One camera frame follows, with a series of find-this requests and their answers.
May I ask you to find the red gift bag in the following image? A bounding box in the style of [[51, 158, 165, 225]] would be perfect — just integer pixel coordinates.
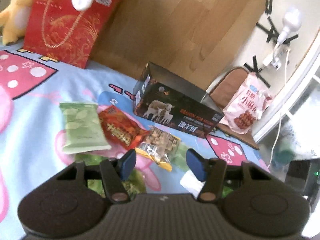
[[23, 0, 119, 69]]

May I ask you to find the white lamp bulb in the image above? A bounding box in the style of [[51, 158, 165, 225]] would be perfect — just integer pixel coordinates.
[[277, 7, 302, 44]]

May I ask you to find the brown seat cushion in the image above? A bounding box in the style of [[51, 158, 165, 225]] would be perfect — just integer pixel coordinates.
[[207, 67, 259, 150]]

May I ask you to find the pale green snack packet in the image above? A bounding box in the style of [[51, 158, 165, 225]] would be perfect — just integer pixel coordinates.
[[60, 102, 112, 154]]

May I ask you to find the yellow clear biscuit packet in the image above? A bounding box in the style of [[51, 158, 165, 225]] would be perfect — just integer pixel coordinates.
[[135, 126, 181, 172]]

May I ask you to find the white power adapter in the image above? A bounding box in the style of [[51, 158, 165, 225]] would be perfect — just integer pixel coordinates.
[[263, 50, 284, 70]]

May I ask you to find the wooden headboard panel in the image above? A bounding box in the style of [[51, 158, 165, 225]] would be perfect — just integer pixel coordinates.
[[91, 0, 265, 89]]

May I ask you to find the black sheep-print cardboard box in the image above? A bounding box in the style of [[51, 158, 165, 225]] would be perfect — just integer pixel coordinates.
[[133, 62, 224, 139]]

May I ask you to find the red snack packet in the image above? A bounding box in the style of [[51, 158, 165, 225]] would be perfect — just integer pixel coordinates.
[[98, 105, 149, 150]]

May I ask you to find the black device at right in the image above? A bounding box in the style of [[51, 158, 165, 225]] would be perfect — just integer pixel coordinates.
[[285, 158, 319, 212]]

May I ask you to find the white window frame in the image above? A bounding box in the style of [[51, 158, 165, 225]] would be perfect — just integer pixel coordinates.
[[252, 33, 319, 142]]

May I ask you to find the yellow duck plush toy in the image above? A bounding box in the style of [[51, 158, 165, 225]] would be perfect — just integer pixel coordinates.
[[1, 0, 34, 46]]

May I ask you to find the pink twisted-dough snack bag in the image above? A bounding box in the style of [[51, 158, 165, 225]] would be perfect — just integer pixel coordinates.
[[220, 73, 274, 134]]

